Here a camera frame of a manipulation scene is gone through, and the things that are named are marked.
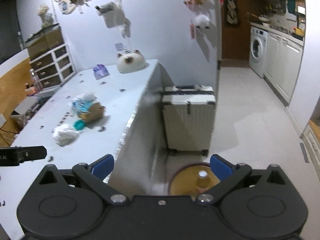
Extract white kitchen base cabinets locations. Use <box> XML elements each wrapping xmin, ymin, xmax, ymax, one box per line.
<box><xmin>263</xmin><ymin>31</ymin><xmax>305</xmax><ymax>106</ymax></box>

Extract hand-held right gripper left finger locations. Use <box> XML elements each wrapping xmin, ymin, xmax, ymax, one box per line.
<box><xmin>37</xmin><ymin>154</ymin><xmax>130</xmax><ymax>205</ymax></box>

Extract white drawer cabinet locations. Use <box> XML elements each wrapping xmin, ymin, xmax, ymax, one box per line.
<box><xmin>29</xmin><ymin>43</ymin><xmax>76</xmax><ymax>88</ymax></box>

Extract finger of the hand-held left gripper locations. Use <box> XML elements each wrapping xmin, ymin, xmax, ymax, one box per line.
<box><xmin>19</xmin><ymin>145</ymin><xmax>48</xmax><ymax>162</ymax></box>

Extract glass fish tank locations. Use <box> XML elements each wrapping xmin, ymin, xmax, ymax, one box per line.
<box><xmin>25</xmin><ymin>23</ymin><xmax>64</xmax><ymax>61</ymax></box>

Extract brown door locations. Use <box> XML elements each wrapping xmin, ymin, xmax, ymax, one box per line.
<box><xmin>221</xmin><ymin>0</ymin><xmax>251</xmax><ymax>61</ymax></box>

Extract thin white plastic bag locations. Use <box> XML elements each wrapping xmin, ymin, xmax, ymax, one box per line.
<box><xmin>75</xmin><ymin>92</ymin><xmax>97</xmax><ymax>105</ymax></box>

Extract cat-shaped white cushion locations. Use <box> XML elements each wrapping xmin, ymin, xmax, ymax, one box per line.
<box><xmin>116</xmin><ymin>49</ymin><xmax>147</xmax><ymax>74</ymax></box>

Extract dark window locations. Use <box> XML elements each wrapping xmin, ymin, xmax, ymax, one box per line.
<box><xmin>0</xmin><ymin>0</ymin><xmax>24</xmax><ymax>64</ymax></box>

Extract dried flower bouquet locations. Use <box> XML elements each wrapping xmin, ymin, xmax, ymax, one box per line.
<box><xmin>37</xmin><ymin>3</ymin><xmax>54</xmax><ymax>27</ymax></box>

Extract brown wrapper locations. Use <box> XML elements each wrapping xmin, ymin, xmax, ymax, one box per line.
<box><xmin>79</xmin><ymin>102</ymin><xmax>106</xmax><ymax>123</ymax></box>

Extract white flat box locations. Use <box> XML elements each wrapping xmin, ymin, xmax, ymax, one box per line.
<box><xmin>12</xmin><ymin>96</ymin><xmax>41</xmax><ymax>117</ymax></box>

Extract purple tissue pack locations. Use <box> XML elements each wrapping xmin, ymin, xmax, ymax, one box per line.
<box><xmin>93</xmin><ymin>64</ymin><xmax>110</xmax><ymax>80</ymax></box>

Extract standing water bottle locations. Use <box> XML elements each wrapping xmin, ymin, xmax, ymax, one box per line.
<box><xmin>30</xmin><ymin>68</ymin><xmax>42</xmax><ymax>93</ymax></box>

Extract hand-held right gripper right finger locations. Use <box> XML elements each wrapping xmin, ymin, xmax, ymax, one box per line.
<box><xmin>195</xmin><ymin>154</ymin><xmax>288</xmax><ymax>205</ymax></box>

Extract white sheep plush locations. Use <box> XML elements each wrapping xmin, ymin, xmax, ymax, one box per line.
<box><xmin>192</xmin><ymin>14</ymin><xmax>211</xmax><ymax>31</ymax></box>

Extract white washing machine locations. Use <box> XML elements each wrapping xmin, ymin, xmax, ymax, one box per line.
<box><xmin>248</xmin><ymin>26</ymin><xmax>268</xmax><ymax>79</ymax></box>

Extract clear plastic bottle red label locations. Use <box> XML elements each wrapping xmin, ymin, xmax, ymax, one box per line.
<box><xmin>196</xmin><ymin>170</ymin><xmax>209</xmax><ymax>194</ymax></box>

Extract white tissue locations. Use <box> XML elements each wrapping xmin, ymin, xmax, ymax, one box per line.
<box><xmin>52</xmin><ymin>123</ymin><xmax>80</xmax><ymax>147</ymax></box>

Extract low white cabinet wooden top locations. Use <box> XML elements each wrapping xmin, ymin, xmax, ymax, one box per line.
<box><xmin>299</xmin><ymin>119</ymin><xmax>320</xmax><ymax>173</ymax></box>

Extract blue snack package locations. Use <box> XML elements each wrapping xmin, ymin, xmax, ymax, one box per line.
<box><xmin>71</xmin><ymin>99</ymin><xmax>93</xmax><ymax>113</ymax></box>

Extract white ribbed suitcase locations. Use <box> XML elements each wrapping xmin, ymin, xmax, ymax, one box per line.
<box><xmin>161</xmin><ymin>85</ymin><xmax>217</xmax><ymax>158</ymax></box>

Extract hanging apron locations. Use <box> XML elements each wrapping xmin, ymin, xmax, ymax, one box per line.
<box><xmin>225</xmin><ymin>0</ymin><xmax>242</xmax><ymax>27</ymax></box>

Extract yellow waste bin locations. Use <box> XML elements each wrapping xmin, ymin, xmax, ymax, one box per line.
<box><xmin>168</xmin><ymin>162</ymin><xmax>222</xmax><ymax>197</ymax></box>

